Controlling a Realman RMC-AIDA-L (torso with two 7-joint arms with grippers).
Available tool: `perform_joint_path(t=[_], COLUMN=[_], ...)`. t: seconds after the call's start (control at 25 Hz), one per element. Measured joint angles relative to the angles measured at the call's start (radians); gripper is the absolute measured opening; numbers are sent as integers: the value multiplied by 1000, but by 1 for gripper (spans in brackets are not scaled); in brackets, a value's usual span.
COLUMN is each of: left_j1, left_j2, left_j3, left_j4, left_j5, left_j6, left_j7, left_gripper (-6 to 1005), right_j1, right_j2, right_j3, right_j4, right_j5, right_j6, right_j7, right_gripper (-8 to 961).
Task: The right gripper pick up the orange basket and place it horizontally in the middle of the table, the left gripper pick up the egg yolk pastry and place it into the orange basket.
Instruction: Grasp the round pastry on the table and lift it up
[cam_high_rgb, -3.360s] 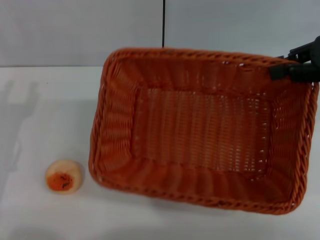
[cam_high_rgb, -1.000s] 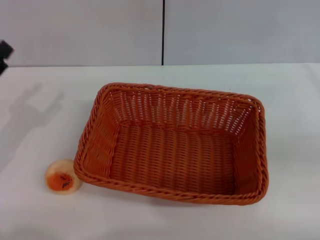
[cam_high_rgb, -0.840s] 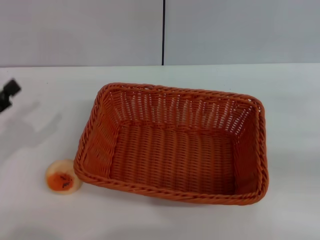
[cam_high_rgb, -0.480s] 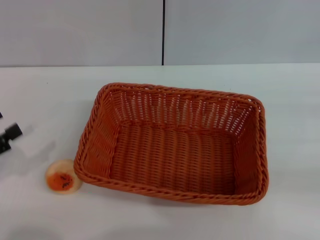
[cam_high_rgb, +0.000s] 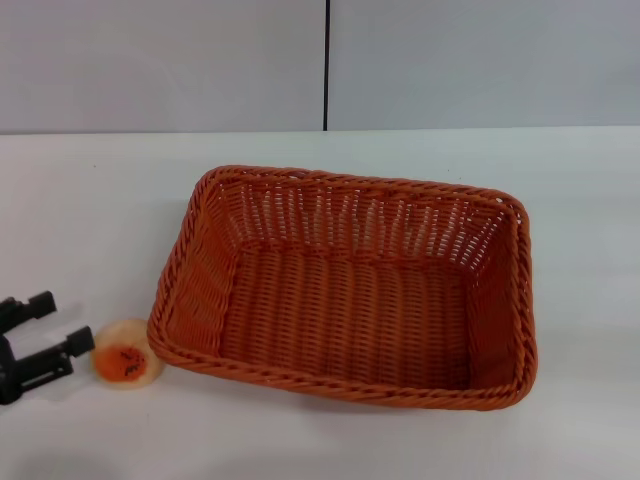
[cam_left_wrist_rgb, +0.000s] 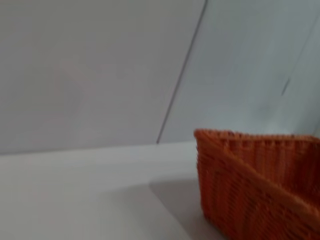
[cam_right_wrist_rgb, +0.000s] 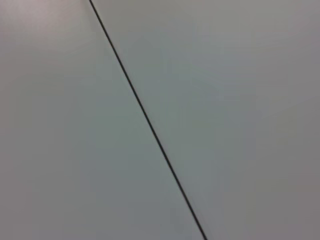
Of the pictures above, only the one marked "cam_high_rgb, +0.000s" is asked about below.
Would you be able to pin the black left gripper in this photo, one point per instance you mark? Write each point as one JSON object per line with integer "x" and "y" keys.
{"x": 11, "y": 372}

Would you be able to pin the orange woven plastic basket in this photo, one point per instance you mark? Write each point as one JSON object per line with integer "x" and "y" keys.
{"x": 350, "y": 310}

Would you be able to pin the round bun with orange patch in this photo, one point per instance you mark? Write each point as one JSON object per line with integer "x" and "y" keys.
{"x": 122, "y": 360}

